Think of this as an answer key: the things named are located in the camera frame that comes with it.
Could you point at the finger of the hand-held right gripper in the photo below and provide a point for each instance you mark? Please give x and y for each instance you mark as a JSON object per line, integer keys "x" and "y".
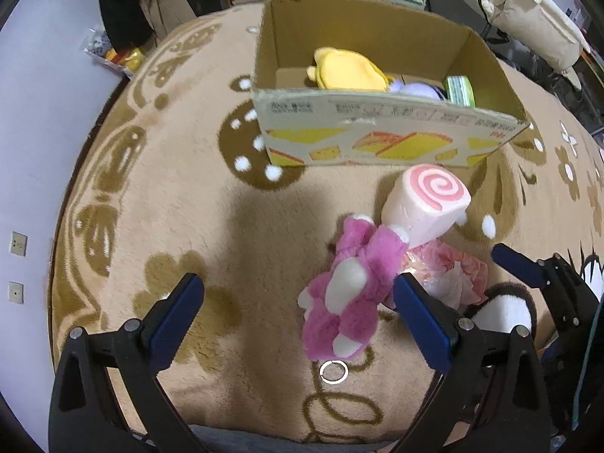
{"x": 516, "y": 264}

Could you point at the green tissue pack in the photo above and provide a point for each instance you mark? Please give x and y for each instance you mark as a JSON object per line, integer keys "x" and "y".
{"x": 460, "y": 90}

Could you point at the pink swirl roll plush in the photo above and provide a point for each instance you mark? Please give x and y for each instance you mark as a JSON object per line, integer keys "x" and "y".
{"x": 424, "y": 207}

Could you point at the black and white plush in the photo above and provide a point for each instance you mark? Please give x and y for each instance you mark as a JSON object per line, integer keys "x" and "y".
{"x": 500, "y": 311}

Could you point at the person's grey trousers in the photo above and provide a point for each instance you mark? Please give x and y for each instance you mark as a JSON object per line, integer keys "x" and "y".
{"x": 283, "y": 441}

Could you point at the beige coat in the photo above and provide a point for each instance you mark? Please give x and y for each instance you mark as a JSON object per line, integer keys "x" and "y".
{"x": 160, "y": 4}

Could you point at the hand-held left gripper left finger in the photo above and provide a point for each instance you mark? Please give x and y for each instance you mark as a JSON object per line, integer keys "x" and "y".
{"x": 177, "y": 321}

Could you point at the plastic bag of small things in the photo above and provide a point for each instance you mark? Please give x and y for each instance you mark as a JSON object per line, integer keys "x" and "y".
{"x": 118, "y": 54}

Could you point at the pink plastic wrapped packet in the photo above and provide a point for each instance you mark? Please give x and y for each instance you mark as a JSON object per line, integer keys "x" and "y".
{"x": 448, "y": 269}

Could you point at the yellow plush toy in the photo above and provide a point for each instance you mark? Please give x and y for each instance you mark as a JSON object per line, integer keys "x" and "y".
{"x": 344, "y": 71}

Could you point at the beige flower printed blanket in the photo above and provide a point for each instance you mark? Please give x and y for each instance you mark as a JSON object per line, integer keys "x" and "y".
{"x": 188, "y": 174}

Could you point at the lilac plush doll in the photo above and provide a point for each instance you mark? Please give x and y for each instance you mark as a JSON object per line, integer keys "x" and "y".
{"x": 415, "y": 89}

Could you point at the printed cardboard box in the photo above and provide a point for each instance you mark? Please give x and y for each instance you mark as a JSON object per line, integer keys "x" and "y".
{"x": 377, "y": 141}

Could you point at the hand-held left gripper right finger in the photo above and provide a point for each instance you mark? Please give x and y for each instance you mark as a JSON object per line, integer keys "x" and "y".
{"x": 422, "y": 323}

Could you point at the pink plush rabbit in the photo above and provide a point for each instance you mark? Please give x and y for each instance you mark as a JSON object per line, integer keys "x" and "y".
{"x": 358, "y": 269}

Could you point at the black coat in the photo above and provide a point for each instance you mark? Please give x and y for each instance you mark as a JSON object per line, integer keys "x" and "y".
{"x": 122, "y": 9}

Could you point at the white wall socket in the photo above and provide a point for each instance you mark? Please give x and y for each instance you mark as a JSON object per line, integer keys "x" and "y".
{"x": 16, "y": 292}
{"x": 19, "y": 244}

